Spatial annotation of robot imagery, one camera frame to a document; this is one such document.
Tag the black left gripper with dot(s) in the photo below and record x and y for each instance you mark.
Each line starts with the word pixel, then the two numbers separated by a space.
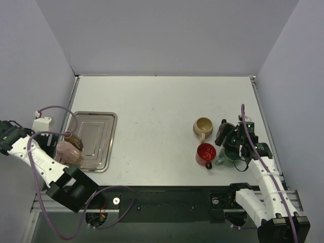
pixel 54 143

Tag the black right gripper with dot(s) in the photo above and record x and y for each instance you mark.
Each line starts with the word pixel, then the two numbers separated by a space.
pixel 226 134

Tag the teal green mug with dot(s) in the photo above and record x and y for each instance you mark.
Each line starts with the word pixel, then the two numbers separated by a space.
pixel 229 158

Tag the red mug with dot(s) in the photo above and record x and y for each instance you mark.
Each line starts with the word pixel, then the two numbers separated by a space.
pixel 205 154

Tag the pink mug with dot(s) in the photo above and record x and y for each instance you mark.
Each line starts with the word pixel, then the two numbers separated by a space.
pixel 66 153

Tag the brown striped mug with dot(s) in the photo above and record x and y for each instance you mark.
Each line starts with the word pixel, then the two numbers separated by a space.
pixel 74 140

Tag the cream mug with blue drips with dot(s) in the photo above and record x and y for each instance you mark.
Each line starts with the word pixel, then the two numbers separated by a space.
pixel 203 127

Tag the lavender mug with black handle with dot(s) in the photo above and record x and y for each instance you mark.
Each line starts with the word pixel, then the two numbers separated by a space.
pixel 224 128

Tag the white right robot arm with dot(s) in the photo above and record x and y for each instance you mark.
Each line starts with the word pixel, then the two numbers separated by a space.
pixel 276 218

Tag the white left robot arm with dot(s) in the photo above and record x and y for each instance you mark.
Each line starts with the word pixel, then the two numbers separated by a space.
pixel 68 186

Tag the stainless steel tray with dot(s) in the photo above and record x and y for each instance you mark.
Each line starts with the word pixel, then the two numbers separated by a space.
pixel 96 130

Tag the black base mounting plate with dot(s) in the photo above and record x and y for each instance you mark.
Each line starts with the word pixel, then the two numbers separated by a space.
pixel 165 204

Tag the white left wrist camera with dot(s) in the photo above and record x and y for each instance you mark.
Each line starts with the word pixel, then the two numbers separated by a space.
pixel 43 123

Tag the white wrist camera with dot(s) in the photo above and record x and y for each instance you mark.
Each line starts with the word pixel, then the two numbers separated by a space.
pixel 43 123
pixel 245 118

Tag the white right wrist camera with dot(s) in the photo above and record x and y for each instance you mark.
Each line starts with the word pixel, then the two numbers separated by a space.
pixel 245 118

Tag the aluminium table edge rail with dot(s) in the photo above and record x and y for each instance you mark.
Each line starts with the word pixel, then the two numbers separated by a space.
pixel 272 146

